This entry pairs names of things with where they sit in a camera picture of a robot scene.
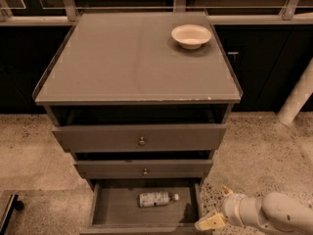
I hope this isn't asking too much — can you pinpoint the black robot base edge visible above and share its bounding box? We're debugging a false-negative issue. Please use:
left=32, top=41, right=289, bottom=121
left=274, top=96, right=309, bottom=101
left=0, top=194, right=24, bottom=235

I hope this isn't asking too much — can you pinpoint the white pole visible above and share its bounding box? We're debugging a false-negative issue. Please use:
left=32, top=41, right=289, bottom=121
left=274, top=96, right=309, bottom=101
left=278, top=59, right=313, bottom=125

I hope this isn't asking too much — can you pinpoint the white bowl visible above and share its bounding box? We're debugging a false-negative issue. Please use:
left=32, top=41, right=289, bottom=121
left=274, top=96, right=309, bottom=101
left=171, top=24, right=212, bottom=50

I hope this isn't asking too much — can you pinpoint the grey middle drawer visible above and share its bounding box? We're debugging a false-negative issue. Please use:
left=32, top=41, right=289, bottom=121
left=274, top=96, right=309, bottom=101
left=74, top=160, right=212, bottom=179

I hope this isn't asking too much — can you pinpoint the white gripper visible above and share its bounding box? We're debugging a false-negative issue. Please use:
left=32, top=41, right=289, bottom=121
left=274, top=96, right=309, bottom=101
left=195, top=185, right=245, bottom=231

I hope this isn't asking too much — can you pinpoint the round top drawer knob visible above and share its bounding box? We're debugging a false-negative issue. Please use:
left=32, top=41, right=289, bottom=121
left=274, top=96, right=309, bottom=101
left=138, top=137, right=146, bottom=146

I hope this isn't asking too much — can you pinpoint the grey drawer cabinet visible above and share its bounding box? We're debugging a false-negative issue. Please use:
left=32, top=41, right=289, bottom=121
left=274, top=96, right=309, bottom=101
left=32, top=11, right=245, bottom=235

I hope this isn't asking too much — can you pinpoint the grey drawer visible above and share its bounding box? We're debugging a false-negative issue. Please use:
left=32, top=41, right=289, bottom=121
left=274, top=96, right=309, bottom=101
left=79, top=178, right=211, bottom=235
left=74, top=160, right=212, bottom=179
left=53, top=124, right=226, bottom=153

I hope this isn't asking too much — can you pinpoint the grey bottom drawer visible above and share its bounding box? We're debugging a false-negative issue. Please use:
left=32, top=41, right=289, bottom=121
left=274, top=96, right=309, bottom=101
left=79, top=178, right=211, bottom=235

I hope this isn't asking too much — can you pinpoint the blue labelled plastic bottle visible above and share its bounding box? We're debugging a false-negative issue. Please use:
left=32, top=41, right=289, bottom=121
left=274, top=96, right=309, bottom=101
left=139, top=192, right=180, bottom=208

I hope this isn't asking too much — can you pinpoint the grey top drawer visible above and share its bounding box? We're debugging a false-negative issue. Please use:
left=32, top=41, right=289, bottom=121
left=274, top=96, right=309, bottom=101
left=53, top=124, right=226, bottom=153

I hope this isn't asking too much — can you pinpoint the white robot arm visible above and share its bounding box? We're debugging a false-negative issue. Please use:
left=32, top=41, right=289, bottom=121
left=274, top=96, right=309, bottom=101
left=195, top=186, right=313, bottom=235

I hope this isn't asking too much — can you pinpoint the metal shelf rail frame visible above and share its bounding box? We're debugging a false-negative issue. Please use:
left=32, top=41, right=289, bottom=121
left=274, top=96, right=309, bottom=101
left=0, top=0, right=313, bottom=25

